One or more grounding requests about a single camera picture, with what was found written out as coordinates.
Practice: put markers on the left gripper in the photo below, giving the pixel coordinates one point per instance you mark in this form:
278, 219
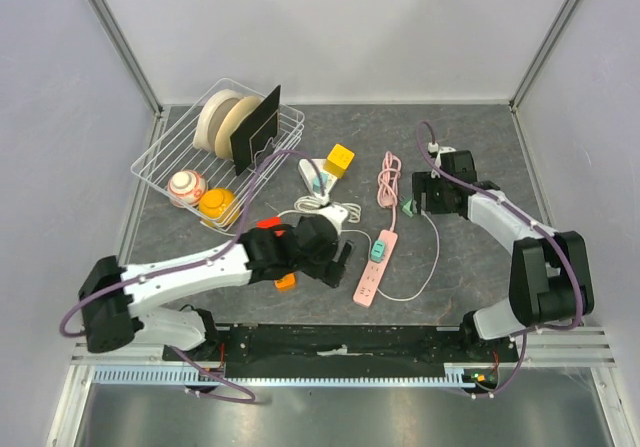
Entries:
334, 270

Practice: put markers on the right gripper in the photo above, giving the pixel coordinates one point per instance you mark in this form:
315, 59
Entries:
422, 183

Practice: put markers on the green plug adapter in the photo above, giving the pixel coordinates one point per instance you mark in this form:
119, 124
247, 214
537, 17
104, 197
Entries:
408, 207

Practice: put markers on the teal plug adapter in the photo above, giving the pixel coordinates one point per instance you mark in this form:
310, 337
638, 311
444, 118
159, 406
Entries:
378, 250
318, 184

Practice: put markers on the orange power strip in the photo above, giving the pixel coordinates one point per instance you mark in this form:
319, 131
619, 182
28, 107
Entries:
286, 283

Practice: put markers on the teal plug adapter front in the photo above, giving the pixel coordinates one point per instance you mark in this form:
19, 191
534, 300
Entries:
318, 184

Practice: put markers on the red cube plug adapter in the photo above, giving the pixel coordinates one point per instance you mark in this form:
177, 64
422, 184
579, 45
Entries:
269, 222

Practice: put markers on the yellow cube plug adapter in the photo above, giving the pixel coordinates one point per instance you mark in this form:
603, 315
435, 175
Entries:
338, 161

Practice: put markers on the pink power strip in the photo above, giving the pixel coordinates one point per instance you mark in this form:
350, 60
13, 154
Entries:
373, 273

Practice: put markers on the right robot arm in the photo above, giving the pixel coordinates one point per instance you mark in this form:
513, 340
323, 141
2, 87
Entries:
550, 284

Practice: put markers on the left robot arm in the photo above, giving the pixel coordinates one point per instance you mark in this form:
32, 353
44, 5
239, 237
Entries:
120, 305

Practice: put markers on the black square board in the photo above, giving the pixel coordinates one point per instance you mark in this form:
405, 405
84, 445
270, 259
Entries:
255, 131

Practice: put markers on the white orange striped ball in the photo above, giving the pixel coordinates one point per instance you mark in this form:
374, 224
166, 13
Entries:
186, 188

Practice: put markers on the beige round plate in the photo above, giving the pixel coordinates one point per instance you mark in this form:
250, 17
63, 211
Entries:
238, 113

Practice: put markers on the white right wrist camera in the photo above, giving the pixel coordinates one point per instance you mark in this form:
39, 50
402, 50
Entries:
436, 154

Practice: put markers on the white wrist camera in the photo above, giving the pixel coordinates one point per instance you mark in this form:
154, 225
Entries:
436, 154
337, 215

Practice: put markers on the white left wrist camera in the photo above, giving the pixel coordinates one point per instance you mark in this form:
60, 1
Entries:
337, 215

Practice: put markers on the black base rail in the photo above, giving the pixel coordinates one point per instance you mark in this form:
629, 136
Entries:
344, 350

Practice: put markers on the white wire dish rack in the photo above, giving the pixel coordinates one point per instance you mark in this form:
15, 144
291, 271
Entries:
205, 163

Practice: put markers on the slotted cable duct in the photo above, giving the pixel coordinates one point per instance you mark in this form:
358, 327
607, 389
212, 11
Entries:
182, 375

